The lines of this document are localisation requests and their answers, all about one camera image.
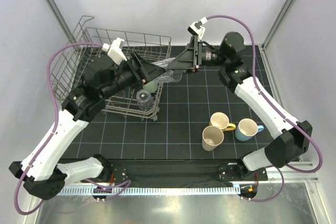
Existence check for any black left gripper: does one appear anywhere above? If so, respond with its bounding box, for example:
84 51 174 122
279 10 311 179
100 50 164 100

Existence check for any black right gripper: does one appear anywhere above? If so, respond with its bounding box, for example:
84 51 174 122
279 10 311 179
166 36 228 74

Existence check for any light green cup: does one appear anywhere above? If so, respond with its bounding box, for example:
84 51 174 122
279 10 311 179
143 81 158 93

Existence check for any small clear faceted glass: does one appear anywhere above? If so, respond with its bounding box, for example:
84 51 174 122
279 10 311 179
152 57 183 83

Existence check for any large clear faceted glass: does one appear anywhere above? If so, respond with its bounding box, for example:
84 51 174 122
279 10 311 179
136 89 154 111

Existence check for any yellow mug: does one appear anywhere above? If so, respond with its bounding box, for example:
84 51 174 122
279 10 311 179
209 112 236 132

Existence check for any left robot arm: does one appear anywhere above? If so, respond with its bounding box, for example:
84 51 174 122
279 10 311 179
9 51 166 200

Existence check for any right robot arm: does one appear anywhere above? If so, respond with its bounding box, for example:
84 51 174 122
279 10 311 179
167 32 312 180

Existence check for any black gridded mat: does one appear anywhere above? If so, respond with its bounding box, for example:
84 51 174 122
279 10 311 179
54 45 292 159

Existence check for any beige cup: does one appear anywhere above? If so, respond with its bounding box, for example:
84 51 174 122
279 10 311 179
202 125 224 151

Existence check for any blue mug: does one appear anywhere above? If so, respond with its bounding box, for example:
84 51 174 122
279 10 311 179
235 118 264 142

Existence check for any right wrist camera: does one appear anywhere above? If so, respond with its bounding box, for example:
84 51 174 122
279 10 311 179
187 17 207 42

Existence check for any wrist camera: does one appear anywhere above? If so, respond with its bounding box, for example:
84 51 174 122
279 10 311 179
187 17 207 42
102 37 127 66

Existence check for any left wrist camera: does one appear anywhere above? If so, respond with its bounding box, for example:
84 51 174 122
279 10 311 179
102 37 127 66

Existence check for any grey wire dish rack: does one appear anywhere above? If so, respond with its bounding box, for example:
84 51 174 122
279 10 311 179
50 16 171 121

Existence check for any white cable duct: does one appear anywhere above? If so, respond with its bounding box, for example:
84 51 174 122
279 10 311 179
58 185 240 197

